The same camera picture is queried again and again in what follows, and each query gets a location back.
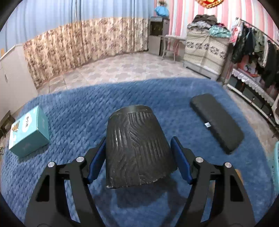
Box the black textured cup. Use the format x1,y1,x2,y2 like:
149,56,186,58
106,105,177,189

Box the teal plastic trash basket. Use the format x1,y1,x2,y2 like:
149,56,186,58
273,142,279,183

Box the brown phone case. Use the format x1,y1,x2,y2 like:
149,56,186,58
235,169,244,184

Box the teal tissue box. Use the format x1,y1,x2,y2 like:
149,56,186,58
9,106,50,158

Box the black rectangular case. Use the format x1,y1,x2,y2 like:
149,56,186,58
190,94,244,155

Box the small wooden stool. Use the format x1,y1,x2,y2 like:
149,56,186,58
0,111,15,138

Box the low tv stand with lace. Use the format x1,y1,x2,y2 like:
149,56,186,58
226,68,278,134

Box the white cabinet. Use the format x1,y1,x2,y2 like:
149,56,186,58
0,45,38,119

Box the patterned cloth covered cabinet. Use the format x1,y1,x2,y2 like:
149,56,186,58
183,28,229,81

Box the hanging dark clothes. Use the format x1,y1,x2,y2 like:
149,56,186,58
228,19,279,89

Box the blue floral curtain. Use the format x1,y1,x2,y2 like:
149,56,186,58
1,1,154,86

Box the small metal folding table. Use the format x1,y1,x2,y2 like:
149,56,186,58
161,35,186,61

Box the pile of folded clothes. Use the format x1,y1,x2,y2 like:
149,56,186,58
187,14,232,38

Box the grey water dispenser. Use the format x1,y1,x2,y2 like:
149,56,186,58
148,16,170,56

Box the blue covered water bottle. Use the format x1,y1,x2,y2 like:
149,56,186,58
154,6,169,17

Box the red heart wall decoration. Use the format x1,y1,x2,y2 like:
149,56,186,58
195,0,224,9

